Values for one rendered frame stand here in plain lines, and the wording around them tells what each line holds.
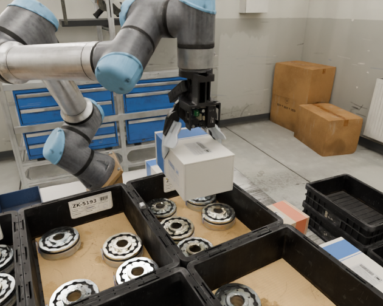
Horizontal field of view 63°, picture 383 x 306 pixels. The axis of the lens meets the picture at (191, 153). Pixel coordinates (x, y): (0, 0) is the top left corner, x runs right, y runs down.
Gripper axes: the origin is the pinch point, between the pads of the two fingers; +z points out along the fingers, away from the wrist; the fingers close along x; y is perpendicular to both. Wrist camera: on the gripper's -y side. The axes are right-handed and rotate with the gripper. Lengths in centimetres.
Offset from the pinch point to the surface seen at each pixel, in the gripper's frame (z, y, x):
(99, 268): 28.1, -0.9, -24.8
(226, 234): 28.1, 0.5, 10.9
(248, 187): 41, -37, 44
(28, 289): 18.1, 10.1, -38.6
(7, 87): 21, -194, -59
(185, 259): 18.0, 14.7, -7.6
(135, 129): 67, -195, 31
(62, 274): 28.2, -2.4, -33.4
